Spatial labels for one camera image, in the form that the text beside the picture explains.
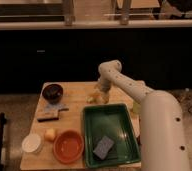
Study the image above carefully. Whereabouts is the yellow banana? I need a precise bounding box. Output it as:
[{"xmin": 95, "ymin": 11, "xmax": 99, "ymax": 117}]
[{"xmin": 86, "ymin": 94, "xmax": 99, "ymax": 104}]

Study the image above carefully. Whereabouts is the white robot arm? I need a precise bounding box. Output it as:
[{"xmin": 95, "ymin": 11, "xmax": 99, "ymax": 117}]
[{"xmin": 98, "ymin": 60, "xmax": 191, "ymax": 171}]

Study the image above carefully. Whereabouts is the dark brown bowl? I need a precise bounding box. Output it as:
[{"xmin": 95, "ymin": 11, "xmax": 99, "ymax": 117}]
[{"xmin": 42, "ymin": 84, "xmax": 63, "ymax": 104}]

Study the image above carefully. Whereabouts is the red bowl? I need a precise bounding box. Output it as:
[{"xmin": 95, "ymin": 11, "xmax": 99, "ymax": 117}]
[{"xmin": 53, "ymin": 130, "xmax": 84, "ymax": 164}]

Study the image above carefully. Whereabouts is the green plastic tray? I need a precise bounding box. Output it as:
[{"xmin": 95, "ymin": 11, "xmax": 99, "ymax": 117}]
[{"xmin": 82, "ymin": 104, "xmax": 141, "ymax": 168}]

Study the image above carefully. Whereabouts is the green cup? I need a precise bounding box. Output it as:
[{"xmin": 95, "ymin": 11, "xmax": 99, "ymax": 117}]
[{"xmin": 132, "ymin": 101, "xmax": 141, "ymax": 114}]

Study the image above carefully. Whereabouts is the blue sponge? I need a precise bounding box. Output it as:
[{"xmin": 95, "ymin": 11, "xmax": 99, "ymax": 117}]
[{"xmin": 93, "ymin": 136, "xmax": 114, "ymax": 160}]

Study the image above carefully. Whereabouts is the small yellow fruit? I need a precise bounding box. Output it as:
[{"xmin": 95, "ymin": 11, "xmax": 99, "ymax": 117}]
[{"xmin": 44, "ymin": 128, "xmax": 57, "ymax": 142}]

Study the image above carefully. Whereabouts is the white cup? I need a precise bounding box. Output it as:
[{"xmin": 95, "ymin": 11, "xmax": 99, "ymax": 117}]
[{"xmin": 22, "ymin": 133, "xmax": 42, "ymax": 153}]

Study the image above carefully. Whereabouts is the black stand pole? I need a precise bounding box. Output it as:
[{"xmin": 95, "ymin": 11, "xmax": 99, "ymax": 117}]
[{"xmin": 0, "ymin": 113, "xmax": 7, "ymax": 171}]

